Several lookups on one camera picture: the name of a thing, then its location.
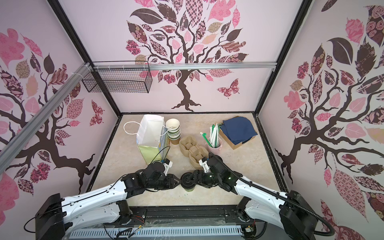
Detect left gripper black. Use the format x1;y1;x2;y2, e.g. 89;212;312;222
146;174;182;191

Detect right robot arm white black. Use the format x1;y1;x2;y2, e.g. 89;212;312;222
186;155;336;240

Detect stack of paper cups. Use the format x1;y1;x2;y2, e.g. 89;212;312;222
166;119;181;145

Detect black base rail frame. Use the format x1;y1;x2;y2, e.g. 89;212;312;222
55;203;316;240

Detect black coffee lid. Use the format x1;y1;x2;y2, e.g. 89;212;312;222
181;173;196;188

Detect dark blue napkins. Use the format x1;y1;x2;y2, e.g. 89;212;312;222
221;117;257;145

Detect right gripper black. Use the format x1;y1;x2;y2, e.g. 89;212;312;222
186;170;222;187

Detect pink bucket straw holder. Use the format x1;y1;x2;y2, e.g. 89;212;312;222
206;138;223;156

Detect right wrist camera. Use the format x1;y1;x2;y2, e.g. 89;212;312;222
199;159;211;173

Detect brown pulp cup carrier stack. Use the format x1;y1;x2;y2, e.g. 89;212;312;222
179;136;209;170

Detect aluminium rail left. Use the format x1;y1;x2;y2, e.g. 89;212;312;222
1;63;92;173

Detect green wrapped straw leaning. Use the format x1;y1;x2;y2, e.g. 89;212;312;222
200;132;213;148

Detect paper gift bag with handles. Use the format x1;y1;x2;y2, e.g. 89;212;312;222
123;115;170;165

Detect black wire basket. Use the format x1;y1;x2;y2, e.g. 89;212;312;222
82;60;153;94

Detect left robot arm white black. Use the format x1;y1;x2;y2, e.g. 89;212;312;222
35;162;181;240

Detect white slotted cable duct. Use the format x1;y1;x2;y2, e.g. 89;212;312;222
67;226;243;240

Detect cardboard box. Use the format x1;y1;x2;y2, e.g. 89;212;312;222
218;128;258;150

